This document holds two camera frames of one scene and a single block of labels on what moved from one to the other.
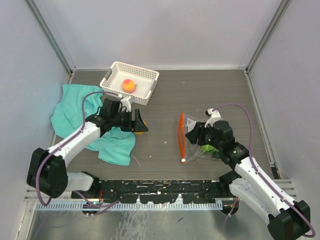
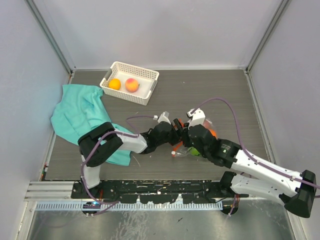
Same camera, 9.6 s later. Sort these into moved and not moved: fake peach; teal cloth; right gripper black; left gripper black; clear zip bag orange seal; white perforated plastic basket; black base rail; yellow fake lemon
Moved: fake peach; yellow fake lemon; right gripper black; clear zip bag orange seal; left gripper black
Not moved: black base rail; white perforated plastic basket; teal cloth
